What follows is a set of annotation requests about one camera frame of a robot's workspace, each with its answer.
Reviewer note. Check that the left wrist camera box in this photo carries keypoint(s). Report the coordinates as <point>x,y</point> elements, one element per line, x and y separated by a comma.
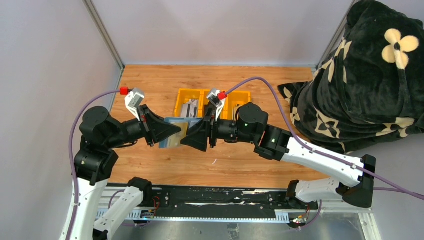
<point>133,99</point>

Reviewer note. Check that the aluminium frame post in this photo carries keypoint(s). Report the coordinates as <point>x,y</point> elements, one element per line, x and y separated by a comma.
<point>97,20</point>
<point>337,36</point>

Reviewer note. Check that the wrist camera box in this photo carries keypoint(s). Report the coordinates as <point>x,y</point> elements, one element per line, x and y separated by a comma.
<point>133,99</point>
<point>218,99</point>

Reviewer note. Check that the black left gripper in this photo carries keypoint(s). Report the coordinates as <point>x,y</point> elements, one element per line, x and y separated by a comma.
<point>153,128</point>

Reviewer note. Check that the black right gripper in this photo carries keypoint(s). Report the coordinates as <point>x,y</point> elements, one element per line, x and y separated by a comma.
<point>198,138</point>

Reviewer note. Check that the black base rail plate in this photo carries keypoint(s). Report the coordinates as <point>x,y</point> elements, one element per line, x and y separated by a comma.
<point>221,203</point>

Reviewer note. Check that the black floral fleece blanket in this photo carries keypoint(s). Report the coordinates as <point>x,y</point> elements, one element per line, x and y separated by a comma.
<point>370,89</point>

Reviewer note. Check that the aluminium frame post right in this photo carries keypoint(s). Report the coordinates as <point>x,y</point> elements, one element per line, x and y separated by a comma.
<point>337,36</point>

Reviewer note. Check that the aluminium frame post left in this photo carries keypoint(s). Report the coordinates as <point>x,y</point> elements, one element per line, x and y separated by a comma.
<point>97,20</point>

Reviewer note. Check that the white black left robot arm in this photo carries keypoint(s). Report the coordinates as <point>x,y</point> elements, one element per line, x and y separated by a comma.
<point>93,166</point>

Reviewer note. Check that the grey white credit card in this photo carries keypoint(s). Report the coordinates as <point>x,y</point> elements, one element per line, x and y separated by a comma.
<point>184,111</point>

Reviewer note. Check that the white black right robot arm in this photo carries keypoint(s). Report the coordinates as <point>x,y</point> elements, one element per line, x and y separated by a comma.
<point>349,178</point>

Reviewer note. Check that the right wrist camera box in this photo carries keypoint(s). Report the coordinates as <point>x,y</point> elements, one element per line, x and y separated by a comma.
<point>218,99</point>

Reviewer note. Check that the white striped credit card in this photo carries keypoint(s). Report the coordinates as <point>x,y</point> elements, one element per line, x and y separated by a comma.
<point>193,108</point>

